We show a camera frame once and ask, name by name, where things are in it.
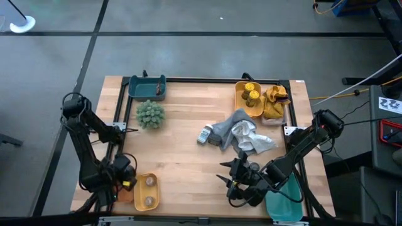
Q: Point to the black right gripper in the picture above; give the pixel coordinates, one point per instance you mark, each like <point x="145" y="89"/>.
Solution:
<point x="245" y="179"/>

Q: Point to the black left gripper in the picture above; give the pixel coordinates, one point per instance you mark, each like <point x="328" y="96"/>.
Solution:
<point x="124" y="172"/>

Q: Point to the small cork-lid jar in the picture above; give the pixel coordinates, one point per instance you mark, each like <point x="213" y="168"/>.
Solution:
<point x="149" y="201"/>
<point x="150" y="181"/>

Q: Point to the brown spice jar black cap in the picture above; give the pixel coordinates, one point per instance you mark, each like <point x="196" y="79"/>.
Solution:
<point x="254" y="166"/>

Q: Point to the black spice tin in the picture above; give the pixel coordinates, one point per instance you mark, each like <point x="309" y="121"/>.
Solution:
<point x="215" y="140"/>

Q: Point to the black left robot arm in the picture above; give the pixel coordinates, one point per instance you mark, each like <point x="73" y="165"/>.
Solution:
<point x="84" y="147"/>

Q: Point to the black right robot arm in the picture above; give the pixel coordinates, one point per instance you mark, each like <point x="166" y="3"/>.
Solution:
<point x="301" y="147"/>

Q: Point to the orange plastic bin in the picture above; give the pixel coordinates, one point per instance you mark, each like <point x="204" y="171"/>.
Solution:
<point x="125" y="197"/>

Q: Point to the yellow plastic bin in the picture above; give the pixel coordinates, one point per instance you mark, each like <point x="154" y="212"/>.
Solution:
<point x="257" y="110"/>
<point x="143" y="191"/>

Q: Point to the grey cloth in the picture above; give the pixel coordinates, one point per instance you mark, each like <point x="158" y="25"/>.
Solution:
<point x="226" y="132"/>

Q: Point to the white plastic bag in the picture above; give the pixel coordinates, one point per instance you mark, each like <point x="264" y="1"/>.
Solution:
<point x="248" y="136"/>

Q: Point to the green artificial plant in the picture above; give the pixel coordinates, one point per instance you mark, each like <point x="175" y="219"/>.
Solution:
<point x="150" y="114"/>

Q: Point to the teal green plastic bin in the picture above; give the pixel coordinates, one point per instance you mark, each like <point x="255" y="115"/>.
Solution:
<point x="284" y="210"/>

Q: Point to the mustard yellow cloth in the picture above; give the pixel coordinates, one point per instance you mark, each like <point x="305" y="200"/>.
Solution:
<point x="274" y="103"/>

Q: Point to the dark teal plastic bin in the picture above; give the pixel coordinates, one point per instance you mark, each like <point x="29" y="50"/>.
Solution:
<point x="143" y="89"/>

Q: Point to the brown packet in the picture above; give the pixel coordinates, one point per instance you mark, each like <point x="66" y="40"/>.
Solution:
<point x="159" y="89"/>

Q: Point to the black stand foot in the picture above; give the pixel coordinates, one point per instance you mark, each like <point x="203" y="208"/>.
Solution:
<point x="11" y="139"/>

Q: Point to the dark floor cabinet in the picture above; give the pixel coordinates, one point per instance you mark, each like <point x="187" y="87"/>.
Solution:
<point x="380" y="197"/>

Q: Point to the grey cabinet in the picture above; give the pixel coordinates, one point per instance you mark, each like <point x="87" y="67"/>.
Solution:
<point x="375" y="103"/>

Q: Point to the red device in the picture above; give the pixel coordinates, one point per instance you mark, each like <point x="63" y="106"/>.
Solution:
<point x="387" y="132"/>

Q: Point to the white round stand base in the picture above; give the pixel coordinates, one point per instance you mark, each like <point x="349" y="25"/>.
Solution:
<point x="26" y="26"/>

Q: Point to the white sticker black marks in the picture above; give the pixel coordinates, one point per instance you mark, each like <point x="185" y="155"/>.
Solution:
<point x="389" y="105"/>

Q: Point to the thin black pole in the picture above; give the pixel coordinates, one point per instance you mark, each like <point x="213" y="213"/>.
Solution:
<point x="17" y="9"/>

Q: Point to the blue box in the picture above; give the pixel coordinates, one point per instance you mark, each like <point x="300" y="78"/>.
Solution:
<point x="348" y="6"/>

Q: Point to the black table frame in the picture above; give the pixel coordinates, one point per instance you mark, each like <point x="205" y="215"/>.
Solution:
<point x="204" y="80"/>

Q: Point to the black desk frame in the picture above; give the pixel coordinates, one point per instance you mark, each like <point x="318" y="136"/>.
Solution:
<point x="389" y="25"/>

